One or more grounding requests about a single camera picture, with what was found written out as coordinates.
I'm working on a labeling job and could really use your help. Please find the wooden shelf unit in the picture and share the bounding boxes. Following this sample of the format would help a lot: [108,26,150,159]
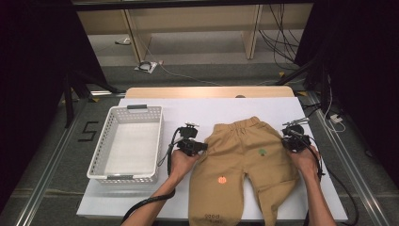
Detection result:
[76,3,314,64]

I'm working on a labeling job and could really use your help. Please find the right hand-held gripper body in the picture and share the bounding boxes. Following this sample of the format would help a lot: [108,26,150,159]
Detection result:
[281,117,312,153]

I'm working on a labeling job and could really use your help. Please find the clear packet with black ring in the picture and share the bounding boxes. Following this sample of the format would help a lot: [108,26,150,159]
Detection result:
[135,60,158,74]

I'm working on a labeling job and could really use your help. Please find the bundle of black floor cables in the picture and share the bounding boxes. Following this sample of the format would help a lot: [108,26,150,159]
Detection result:
[258,3,302,72]

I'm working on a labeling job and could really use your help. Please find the white table cover sheet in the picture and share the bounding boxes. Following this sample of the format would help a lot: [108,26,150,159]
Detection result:
[75,96,348,223]

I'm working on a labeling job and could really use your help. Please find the tan pants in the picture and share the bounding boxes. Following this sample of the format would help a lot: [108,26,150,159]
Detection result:
[187,116,300,226]

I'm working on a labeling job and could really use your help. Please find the black tripod stand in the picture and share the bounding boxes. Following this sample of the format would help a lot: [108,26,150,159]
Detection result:
[274,56,333,119]
[62,70,126,130]

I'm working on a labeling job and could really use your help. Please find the person's left hand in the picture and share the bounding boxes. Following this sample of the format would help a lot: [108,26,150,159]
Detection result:
[168,149,201,186]

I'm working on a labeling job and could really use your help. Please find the aluminium floor rail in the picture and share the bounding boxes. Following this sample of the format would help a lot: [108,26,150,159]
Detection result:
[13,97,88,226]
[304,90,393,226]

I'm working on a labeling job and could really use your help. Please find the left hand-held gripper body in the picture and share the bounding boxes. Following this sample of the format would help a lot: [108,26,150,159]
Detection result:
[177,121,201,157]

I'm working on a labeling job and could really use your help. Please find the white perforated plastic basket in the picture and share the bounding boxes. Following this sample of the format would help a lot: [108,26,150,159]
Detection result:
[86,104,164,186]

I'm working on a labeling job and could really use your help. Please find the white floor cable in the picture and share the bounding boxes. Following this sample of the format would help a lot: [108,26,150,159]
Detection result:
[158,60,225,88]

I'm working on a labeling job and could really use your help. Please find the black curtain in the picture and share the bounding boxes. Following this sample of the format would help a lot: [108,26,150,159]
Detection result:
[0,0,107,205]
[295,0,399,183]

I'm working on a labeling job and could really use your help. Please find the right hand-held gripper black cable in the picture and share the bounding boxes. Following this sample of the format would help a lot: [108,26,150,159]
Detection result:
[295,130,360,226]

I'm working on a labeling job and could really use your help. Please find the person's right hand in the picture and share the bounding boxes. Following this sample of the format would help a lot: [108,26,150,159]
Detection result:
[288,144,323,182]

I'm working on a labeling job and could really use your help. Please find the hand-held gripper black cable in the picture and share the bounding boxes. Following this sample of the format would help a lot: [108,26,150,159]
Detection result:
[295,130,360,226]
[120,126,184,225]

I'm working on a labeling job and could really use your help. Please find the left hand-held gripper black cable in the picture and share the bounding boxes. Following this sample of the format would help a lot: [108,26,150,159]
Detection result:
[120,126,184,225]

